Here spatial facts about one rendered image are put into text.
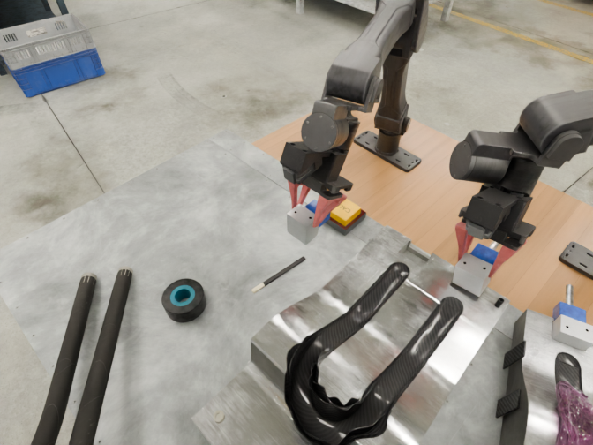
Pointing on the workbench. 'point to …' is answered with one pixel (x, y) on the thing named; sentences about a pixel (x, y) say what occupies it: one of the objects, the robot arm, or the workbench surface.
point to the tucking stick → (278, 275)
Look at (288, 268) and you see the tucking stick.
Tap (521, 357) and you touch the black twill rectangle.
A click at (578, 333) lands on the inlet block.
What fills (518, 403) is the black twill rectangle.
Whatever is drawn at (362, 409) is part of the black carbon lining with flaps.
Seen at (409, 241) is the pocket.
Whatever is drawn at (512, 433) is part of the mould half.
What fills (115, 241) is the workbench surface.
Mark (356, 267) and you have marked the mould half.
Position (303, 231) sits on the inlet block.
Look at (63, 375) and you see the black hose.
